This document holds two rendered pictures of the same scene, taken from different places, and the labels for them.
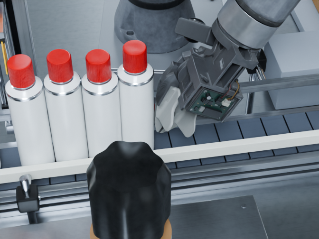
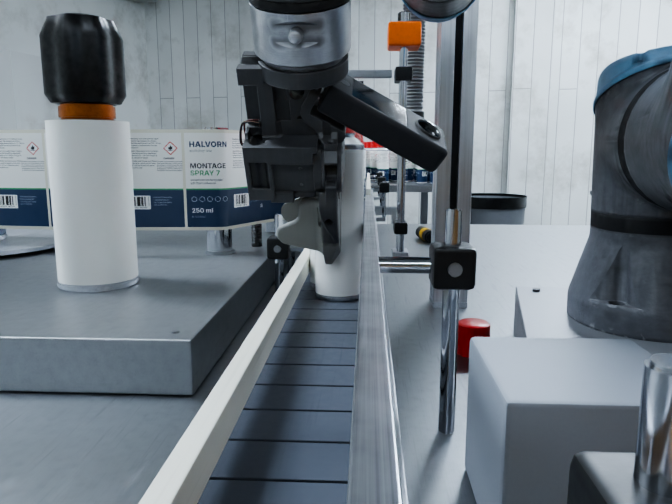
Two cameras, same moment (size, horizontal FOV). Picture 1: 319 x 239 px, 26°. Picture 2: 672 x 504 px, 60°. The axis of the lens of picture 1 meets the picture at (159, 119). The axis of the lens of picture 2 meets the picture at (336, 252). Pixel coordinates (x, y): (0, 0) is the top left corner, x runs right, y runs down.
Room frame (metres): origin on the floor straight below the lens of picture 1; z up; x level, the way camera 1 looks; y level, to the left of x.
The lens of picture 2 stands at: (0.86, -0.57, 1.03)
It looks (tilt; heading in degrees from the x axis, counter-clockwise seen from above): 10 degrees down; 103
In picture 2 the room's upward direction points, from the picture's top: straight up
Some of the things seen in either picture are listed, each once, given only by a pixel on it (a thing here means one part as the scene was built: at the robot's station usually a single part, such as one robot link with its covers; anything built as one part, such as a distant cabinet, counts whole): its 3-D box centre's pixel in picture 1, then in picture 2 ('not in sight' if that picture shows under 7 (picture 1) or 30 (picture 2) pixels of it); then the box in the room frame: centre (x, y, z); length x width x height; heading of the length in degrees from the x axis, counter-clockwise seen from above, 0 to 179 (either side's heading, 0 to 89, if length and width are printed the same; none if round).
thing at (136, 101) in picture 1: (136, 101); (339, 201); (0.72, 0.03, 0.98); 0.05 x 0.05 x 0.20
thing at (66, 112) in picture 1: (66, 110); not in sight; (0.71, 0.13, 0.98); 0.05 x 0.05 x 0.20
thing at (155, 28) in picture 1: (155, 5); (657, 263); (1.03, 0.01, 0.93); 0.15 x 0.15 x 0.10
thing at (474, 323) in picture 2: not in sight; (473, 337); (0.87, 0.03, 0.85); 0.03 x 0.03 x 0.03
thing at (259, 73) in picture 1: (257, 89); (419, 323); (0.83, -0.16, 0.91); 0.07 x 0.03 x 0.17; 9
